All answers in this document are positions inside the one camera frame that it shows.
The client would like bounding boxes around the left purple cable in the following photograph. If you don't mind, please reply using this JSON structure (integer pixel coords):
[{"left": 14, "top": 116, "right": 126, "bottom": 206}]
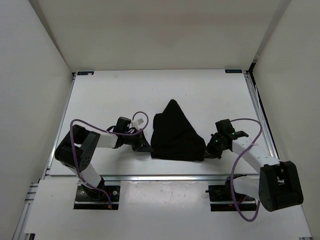
[{"left": 69, "top": 111, "right": 148, "bottom": 210}]

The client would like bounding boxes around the blue corner label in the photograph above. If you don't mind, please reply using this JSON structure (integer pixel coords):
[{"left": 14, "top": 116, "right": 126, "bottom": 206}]
[
  {"left": 225, "top": 69, "right": 243, "bottom": 74},
  {"left": 77, "top": 71, "right": 94, "bottom": 76}
]

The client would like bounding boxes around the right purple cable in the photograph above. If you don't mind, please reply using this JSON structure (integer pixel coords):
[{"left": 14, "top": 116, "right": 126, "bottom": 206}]
[{"left": 229, "top": 118, "right": 263, "bottom": 222}]

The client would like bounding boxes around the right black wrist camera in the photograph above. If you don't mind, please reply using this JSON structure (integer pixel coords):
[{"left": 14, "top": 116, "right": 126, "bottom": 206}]
[{"left": 215, "top": 119, "right": 235, "bottom": 135}]

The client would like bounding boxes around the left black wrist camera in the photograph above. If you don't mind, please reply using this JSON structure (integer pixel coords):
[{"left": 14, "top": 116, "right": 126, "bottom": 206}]
[{"left": 113, "top": 116, "right": 131, "bottom": 133}]

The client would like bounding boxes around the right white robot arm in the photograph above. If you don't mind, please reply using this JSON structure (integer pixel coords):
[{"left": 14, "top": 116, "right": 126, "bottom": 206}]
[{"left": 206, "top": 131, "right": 304, "bottom": 212}]

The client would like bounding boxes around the right blue corner label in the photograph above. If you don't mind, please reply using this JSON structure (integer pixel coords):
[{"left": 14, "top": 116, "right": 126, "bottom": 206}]
[{"left": 225, "top": 69, "right": 243, "bottom": 74}]

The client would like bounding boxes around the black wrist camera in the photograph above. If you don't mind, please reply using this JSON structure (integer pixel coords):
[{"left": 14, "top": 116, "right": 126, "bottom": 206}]
[
  {"left": 215, "top": 119, "right": 235, "bottom": 135},
  {"left": 113, "top": 116, "right": 131, "bottom": 133}
]

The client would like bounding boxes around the right aluminium frame rail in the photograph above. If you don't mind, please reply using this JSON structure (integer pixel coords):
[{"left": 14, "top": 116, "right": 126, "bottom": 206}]
[{"left": 243, "top": 71, "right": 280, "bottom": 160}]

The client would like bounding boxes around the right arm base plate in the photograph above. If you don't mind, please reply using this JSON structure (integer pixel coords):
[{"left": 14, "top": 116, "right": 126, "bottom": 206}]
[{"left": 205, "top": 176, "right": 257, "bottom": 212}]

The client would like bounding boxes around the purple cable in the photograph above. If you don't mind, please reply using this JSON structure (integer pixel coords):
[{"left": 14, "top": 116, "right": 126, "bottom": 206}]
[
  {"left": 69, "top": 111, "right": 148, "bottom": 210},
  {"left": 229, "top": 118, "right": 263, "bottom": 222}
]

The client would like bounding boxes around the front aluminium rail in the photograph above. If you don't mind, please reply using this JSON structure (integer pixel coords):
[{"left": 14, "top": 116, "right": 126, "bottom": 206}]
[{"left": 42, "top": 174, "right": 261, "bottom": 183}]

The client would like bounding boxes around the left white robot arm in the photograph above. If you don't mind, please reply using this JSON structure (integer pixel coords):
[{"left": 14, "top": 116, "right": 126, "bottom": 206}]
[{"left": 54, "top": 123, "right": 153, "bottom": 200}]

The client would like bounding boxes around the black skirt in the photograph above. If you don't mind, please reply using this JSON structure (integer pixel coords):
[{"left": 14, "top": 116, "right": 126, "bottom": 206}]
[{"left": 150, "top": 99, "right": 206, "bottom": 162}]

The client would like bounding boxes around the left blue corner label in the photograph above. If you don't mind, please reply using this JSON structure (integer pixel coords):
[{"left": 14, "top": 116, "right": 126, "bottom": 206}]
[{"left": 77, "top": 71, "right": 94, "bottom": 76}]

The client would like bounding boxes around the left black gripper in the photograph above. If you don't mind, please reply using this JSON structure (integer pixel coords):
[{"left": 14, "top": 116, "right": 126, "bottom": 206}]
[{"left": 122, "top": 127, "right": 153, "bottom": 152}]

